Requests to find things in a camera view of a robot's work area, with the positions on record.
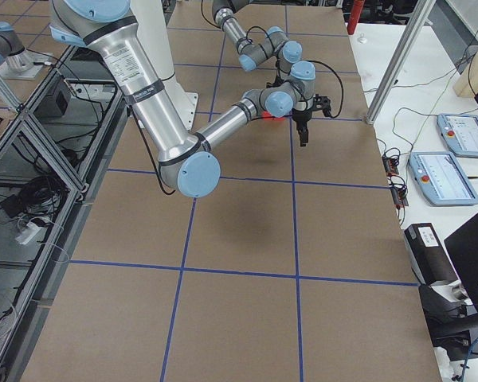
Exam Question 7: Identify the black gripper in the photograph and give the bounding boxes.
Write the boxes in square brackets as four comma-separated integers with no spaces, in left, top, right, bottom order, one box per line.
[266,59,291,88]
[292,94,331,147]

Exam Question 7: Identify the red block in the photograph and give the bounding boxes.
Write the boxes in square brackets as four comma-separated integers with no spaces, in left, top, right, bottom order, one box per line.
[261,111,285,121]

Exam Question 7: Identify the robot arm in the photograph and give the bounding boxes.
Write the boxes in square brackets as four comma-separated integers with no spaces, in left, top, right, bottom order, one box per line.
[212,0,303,88]
[49,1,331,198]

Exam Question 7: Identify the red cylinder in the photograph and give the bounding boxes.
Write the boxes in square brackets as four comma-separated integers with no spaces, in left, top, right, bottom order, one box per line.
[347,0,365,36]

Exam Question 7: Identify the near teach pendant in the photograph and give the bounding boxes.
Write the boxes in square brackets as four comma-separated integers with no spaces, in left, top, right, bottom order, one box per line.
[409,151,478,206]

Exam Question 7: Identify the teach pendant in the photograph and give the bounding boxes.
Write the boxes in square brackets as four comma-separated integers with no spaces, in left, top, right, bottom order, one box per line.
[437,114,478,158]
[409,151,478,206]

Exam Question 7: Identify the far teach pendant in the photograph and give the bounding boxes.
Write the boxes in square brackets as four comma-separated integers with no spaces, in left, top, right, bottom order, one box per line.
[437,114,478,158]

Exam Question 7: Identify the black power box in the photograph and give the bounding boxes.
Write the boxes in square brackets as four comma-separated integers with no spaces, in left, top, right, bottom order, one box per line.
[404,223,460,294]

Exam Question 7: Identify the black monitor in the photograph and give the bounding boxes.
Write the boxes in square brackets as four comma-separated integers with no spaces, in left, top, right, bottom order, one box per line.
[418,213,478,346]

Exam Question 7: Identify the white pedestal base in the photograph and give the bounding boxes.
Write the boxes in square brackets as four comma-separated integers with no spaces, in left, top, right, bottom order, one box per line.
[121,1,198,150]

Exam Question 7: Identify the aluminium frame post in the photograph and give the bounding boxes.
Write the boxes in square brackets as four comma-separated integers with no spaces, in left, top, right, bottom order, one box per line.
[365,0,436,125]

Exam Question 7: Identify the aluminium side frame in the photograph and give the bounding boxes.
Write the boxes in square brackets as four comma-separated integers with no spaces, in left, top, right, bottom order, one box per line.
[0,47,127,381]

